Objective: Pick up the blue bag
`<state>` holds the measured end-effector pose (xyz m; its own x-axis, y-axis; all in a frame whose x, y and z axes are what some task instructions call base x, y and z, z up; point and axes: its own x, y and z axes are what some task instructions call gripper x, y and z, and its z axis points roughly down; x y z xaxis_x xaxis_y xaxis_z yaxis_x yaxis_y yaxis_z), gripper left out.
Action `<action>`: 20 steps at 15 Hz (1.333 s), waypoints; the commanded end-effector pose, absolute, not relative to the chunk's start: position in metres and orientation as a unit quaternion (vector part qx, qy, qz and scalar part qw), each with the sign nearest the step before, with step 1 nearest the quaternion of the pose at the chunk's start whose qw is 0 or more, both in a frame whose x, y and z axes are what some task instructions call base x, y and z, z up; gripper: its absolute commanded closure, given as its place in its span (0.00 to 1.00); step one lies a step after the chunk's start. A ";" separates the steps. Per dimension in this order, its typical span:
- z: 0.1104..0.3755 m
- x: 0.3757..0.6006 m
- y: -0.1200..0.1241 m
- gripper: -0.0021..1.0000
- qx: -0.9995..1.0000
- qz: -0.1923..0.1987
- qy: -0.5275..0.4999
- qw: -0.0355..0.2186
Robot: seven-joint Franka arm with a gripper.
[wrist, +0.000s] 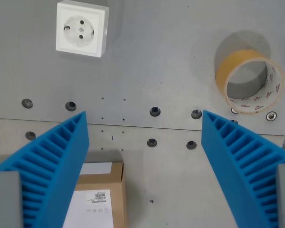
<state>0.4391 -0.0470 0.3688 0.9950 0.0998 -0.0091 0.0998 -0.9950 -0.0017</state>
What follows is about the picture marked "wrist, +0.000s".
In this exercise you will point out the silver hex socket bolt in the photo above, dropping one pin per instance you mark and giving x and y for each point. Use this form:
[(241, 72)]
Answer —
[(271, 115)]

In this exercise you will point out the yellowish adhesive tape roll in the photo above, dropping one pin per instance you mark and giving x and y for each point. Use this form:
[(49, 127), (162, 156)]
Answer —
[(222, 71)]

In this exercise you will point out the white barcode label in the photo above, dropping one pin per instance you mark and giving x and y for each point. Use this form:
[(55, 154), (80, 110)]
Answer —
[(92, 211)]

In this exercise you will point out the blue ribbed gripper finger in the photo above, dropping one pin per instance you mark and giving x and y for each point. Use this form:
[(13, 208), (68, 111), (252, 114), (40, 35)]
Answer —
[(240, 166), (50, 166)]

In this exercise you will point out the white wall socket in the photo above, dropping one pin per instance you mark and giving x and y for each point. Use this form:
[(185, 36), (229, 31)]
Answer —
[(80, 28)]

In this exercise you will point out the brown cardboard box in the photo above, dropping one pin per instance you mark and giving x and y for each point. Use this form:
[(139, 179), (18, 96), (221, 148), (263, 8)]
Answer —
[(102, 183)]

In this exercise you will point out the plain white label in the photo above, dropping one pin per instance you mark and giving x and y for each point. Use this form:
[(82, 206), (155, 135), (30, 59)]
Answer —
[(97, 168)]

